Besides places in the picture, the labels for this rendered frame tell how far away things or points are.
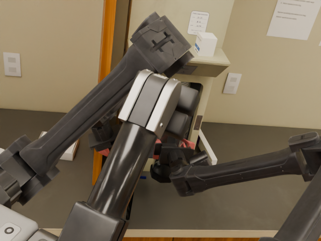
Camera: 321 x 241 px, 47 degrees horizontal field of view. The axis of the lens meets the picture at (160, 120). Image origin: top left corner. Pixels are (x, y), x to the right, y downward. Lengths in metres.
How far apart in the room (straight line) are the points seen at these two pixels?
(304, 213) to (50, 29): 1.29
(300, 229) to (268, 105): 1.36
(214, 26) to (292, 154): 0.52
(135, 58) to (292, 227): 0.41
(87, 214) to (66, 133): 0.26
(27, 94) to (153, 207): 0.84
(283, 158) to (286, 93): 1.12
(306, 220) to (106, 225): 0.41
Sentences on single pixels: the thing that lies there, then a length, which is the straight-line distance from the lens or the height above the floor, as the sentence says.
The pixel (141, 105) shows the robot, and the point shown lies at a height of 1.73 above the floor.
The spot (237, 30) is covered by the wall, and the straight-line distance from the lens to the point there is 1.76.
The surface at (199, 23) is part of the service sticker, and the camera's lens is 1.23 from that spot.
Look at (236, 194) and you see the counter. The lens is 1.55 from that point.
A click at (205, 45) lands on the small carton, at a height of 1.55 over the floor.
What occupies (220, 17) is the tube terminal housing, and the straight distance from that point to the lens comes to 1.24.
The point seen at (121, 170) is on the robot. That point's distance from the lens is 0.43.
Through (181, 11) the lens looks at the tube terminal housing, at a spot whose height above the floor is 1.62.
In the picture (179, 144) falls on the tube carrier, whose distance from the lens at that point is 1.26.
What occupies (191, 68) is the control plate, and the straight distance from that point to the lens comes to 1.20.
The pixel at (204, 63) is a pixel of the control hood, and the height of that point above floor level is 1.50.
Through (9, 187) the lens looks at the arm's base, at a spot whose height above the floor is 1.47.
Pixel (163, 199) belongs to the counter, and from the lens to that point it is 1.44.
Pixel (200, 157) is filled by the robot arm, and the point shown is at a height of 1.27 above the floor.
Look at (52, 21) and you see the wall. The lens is 1.67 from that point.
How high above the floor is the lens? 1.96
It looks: 33 degrees down
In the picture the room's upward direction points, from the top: 11 degrees clockwise
